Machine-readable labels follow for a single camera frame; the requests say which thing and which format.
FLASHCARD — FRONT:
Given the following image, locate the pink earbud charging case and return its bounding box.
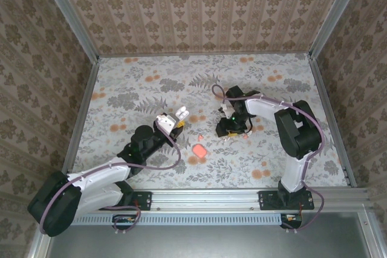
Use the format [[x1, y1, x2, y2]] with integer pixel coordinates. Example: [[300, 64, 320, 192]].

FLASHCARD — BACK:
[[192, 144, 207, 158]]

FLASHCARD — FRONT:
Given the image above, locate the aluminium frame beam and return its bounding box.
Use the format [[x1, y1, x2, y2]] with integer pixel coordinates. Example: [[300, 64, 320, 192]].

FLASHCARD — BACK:
[[78, 187, 374, 212]]

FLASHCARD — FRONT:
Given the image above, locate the grey slotted cable duct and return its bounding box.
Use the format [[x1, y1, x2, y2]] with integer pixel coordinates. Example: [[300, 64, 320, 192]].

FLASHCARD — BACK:
[[72, 213, 282, 227]]

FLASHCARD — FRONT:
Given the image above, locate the aluminium table side rail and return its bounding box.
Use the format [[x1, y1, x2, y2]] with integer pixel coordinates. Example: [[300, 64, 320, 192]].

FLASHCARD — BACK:
[[62, 58, 100, 174], [308, 57, 358, 188]]

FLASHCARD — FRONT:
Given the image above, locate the aluminium table end rail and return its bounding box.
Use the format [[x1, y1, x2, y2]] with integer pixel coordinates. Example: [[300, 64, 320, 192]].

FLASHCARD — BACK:
[[97, 51, 312, 59]]

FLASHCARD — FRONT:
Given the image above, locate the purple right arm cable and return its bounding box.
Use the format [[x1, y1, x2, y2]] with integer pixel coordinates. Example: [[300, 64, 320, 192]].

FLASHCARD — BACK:
[[210, 84, 326, 234]]

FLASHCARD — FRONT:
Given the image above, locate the grey metal sheet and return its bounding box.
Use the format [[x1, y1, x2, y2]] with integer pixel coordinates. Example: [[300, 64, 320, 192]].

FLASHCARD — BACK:
[[48, 211, 374, 258]]

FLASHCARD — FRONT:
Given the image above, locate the black control board box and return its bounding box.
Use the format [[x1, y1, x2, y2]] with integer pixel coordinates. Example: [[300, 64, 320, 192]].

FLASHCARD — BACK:
[[112, 214, 137, 231], [280, 213, 303, 230]]

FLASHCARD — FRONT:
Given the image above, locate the white earbud charging case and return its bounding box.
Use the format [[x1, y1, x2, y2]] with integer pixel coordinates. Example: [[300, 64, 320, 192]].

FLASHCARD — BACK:
[[175, 105, 190, 121]]

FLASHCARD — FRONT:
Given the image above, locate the aluminium corner post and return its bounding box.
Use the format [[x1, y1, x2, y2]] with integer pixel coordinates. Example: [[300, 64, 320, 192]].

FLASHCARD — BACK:
[[35, 0, 100, 63], [308, 0, 369, 59]]

